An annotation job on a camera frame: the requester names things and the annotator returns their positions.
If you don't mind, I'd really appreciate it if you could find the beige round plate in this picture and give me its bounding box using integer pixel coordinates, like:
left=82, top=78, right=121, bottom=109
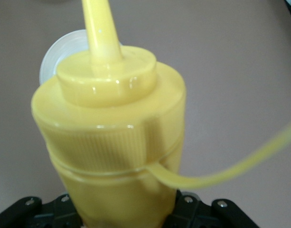
left=39, top=28, right=123, bottom=86

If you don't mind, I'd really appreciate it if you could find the yellow mustard squeeze bottle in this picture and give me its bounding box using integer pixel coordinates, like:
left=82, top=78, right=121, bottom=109
left=30, top=0, right=291, bottom=228

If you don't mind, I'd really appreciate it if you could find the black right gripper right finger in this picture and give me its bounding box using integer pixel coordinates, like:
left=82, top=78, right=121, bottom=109
left=162, top=189, right=258, bottom=228

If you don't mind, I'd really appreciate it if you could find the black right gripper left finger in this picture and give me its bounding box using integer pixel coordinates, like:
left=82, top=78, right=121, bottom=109
left=0, top=193, right=85, bottom=228

